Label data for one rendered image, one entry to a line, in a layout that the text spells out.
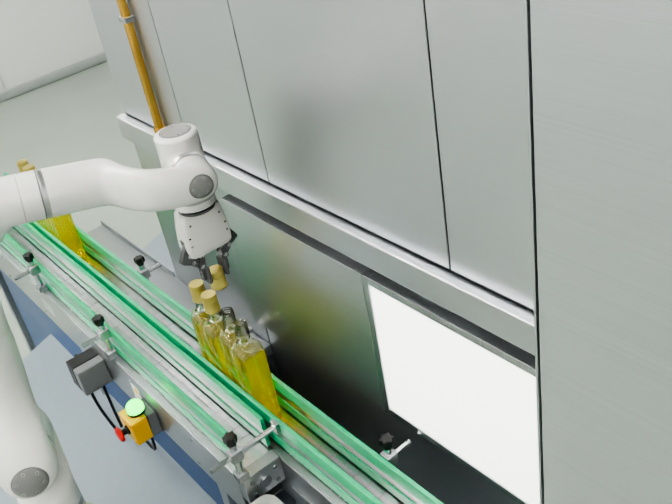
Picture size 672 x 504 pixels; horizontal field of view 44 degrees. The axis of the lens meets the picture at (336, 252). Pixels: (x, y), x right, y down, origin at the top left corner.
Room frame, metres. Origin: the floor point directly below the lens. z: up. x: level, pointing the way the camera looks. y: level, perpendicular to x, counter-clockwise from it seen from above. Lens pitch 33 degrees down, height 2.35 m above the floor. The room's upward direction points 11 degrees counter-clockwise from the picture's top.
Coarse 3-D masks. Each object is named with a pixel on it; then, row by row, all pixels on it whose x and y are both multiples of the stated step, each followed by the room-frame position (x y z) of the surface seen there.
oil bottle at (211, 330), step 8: (208, 320) 1.49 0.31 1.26; (208, 328) 1.47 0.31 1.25; (216, 328) 1.47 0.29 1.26; (208, 336) 1.48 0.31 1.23; (216, 336) 1.46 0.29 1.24; (208, 344) 1.49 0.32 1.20; (216, 344) 1.46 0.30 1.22; (216, 352) 1.46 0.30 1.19; (216, 360) 1.47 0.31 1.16; (224, 360) 1.46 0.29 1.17; (224, 368) 1.46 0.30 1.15
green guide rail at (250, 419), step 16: (32, 240) 2.36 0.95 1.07; (48, 240) 2.22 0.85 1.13; (48, 256) 2.26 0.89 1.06; (64, 256) 2.11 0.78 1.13; (80, 272) 2.02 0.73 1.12; (96, 288) 1.95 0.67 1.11; (112, 304) 1.88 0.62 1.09; (128, 320) 1.81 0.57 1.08; (144, 320) 1.72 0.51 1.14; (144, 336) 1.73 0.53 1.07; (160, 336) 1.64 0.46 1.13; (160, 352) 1.67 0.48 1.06; (176, 352) 1.57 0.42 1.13; (192, 368) 1.52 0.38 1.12; (208, 384) 1.46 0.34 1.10; (224, 400) 1.42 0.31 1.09; (240, 400) 1.36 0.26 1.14; (240, 416) 1.37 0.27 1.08; (256, 416) 1.30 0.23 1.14; (256, 432) 1.31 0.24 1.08
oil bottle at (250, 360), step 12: (252, 336) 1.41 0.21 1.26; (240, 348) 1.38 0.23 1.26; (252, 348) 1.38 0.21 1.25; (240, 360) 1.37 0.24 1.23; (252, 360) 1.37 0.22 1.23; (264, 360) 1.38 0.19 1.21; (240, 372) 1.38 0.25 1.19; (252, 372) 1.36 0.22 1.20; (264, 372) 1.38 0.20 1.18; (240, 384) 1.40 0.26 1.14; (252, 384) 1.36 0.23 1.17; (264, 384) 1.37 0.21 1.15; (252, 396) 1.36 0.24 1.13; (264, 396) 1.37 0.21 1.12; (276, 396) 1.39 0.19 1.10; (276, 408) 1.38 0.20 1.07
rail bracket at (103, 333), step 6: (96, 318) 1.70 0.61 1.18; (102, 318) 1.70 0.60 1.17; (96, 324) 1.69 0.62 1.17; (102, 324) 1.70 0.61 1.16; (96, 330) 1.71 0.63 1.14; (102, 330) 1.70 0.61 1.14; (108, 330) 1.70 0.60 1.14; (96, 336) 1.69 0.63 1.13; (102, 336) 1.69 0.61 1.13; (108, 336) 1.70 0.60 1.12; (84, 342) 1.68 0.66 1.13; (90, 342) 1.68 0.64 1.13; (108, 342) 1.70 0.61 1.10; (108, 348) 1.70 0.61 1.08; (114, 348) 1.71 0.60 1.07; (108, 354) 1.69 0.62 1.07; (114, 354) 1.70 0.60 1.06; (114, 360) 1.69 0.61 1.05
